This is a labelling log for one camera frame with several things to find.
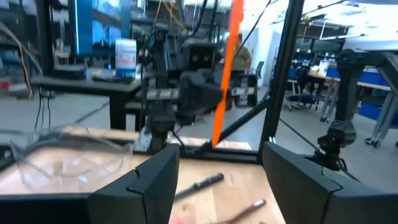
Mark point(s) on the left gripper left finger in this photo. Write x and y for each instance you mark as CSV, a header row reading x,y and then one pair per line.
x,y
149,193

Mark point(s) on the clear plastic bin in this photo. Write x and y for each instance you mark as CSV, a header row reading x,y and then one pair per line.
x,y
62,161

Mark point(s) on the black grey work gloves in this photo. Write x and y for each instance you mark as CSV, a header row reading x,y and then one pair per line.
x,y
112,79

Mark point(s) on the orange silicone spatula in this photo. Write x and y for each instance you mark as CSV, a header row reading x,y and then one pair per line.
x,y
228,62

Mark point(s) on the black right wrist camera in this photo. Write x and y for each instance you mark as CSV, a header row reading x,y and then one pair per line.
x,y
200,57

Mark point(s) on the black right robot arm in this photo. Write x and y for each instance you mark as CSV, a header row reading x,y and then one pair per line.
x,y
160,124

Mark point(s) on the blue plastic bin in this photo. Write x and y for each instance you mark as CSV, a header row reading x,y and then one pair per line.
x,y
370,76
370,112

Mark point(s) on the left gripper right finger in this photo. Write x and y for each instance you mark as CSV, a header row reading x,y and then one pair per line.
x,y
295,186

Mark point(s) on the computer monitor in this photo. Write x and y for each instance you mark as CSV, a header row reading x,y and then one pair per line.
x,y
102,28

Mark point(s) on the white blue label container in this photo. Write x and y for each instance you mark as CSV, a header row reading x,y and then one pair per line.
x,y
126,59

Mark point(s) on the dark side desk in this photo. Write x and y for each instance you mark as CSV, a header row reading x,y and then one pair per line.
x,y
93,87

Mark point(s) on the person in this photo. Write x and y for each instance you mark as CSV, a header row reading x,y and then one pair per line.
x,y
242,59

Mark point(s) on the black computer box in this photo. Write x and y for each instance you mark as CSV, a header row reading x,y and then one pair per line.
x,y
70,73

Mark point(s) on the office chair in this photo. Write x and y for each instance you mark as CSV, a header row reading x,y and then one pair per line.
x,y
300,98

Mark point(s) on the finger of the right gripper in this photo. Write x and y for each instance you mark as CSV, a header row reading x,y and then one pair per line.
x,y
199,93

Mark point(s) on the wooden top workbench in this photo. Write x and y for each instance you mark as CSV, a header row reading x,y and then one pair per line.
x,y
367,84

